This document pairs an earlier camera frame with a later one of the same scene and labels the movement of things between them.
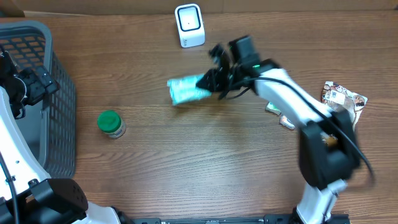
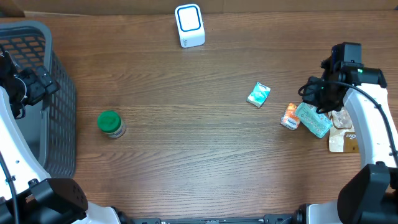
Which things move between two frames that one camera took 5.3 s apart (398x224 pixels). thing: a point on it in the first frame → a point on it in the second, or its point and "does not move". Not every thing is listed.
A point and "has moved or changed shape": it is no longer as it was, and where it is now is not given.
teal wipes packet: [184, 88] has moved or changed shape
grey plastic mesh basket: [48, 127] does not move
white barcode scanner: [189, 23] does not move
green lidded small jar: [112, 123] does not move
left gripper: [38, 90] does not move
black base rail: [278, 218] does not move
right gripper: [214, 76] → [310, 98]
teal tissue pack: [273, 108] → [259, 94]
